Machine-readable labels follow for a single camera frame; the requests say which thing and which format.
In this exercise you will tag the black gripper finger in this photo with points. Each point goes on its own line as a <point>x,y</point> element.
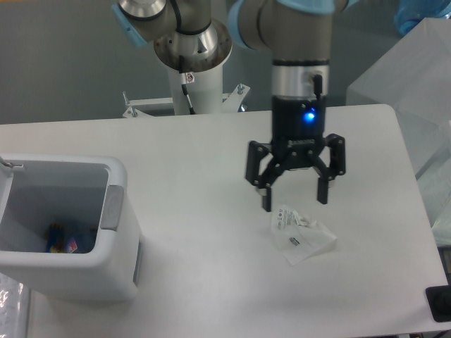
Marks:
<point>336,167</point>
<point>263,180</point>

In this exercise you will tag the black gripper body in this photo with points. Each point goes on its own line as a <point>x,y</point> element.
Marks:
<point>297,133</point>

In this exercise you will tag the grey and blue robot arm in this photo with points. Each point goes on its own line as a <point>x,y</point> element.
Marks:
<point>298,35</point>

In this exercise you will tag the white trash can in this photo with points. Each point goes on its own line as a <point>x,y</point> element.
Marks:
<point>74,191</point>

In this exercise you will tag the white crumpled plastic wrapper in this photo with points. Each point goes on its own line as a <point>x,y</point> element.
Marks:
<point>298,236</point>

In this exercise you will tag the translucent plastic box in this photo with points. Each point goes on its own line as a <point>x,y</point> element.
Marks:
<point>413,77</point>

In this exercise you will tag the blue plastic bag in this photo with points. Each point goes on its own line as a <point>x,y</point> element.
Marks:
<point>410,13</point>

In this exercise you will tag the black device at table edge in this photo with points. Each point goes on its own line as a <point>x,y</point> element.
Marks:
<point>438,298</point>

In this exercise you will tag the blue yellow snack packet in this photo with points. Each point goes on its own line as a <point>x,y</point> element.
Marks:
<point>66,240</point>

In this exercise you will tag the clear plastic sheet with paper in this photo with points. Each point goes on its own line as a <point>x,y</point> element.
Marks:
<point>15,303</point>

